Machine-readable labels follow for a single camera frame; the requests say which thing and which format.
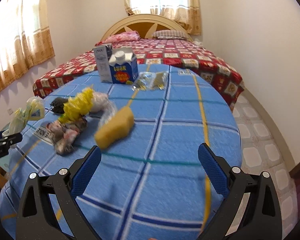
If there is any yellow plastic bag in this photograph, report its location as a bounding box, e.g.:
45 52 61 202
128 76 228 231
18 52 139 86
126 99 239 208
60 87 94 123

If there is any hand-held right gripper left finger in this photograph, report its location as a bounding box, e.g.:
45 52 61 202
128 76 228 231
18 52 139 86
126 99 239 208
15 145 102 240

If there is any yellow sponge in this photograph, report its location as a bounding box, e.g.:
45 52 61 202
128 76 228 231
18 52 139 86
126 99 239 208
94 106 135 150

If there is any printed plastic wrapper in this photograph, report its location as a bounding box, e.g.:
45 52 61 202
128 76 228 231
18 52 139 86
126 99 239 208
46 116 88 155

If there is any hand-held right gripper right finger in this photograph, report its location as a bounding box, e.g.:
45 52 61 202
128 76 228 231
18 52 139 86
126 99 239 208
197 142 283 240

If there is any wide beige curtain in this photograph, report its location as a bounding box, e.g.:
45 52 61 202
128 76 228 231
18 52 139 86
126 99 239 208
0 0 56 100

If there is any black foam net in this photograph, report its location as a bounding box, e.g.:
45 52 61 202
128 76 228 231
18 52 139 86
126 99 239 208
50 97 69 114

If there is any red checked bedspread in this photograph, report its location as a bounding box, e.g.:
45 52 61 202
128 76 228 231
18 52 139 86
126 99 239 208
32 38 245 110

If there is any blue milk carton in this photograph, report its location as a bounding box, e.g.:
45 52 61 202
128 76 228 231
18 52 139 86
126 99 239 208
108 51 138 85

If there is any pink pillow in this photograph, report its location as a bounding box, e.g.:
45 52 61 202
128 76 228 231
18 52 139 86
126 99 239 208
102 31 140 43

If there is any narrow beige curtain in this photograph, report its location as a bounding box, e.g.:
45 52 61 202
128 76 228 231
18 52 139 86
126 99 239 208
120 0 202 35

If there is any clear plastic bag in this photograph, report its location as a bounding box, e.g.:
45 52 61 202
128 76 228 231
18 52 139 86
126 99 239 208
99 100 118 128

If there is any cream wooden headboard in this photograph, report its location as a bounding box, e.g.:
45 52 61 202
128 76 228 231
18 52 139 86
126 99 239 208
100 14 193 43

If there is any striped pillow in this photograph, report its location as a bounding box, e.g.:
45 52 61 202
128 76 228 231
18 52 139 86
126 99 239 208
151 30 188 40

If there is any pale green plastic bag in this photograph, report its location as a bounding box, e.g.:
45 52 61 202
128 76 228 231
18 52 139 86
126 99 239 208
8 96 45 148

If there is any tall white carton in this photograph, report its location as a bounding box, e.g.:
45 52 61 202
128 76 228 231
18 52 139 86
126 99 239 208
93 44 113 82

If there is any blue checked tablecloth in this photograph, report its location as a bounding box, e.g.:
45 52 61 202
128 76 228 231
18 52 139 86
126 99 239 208
0 64 242 240

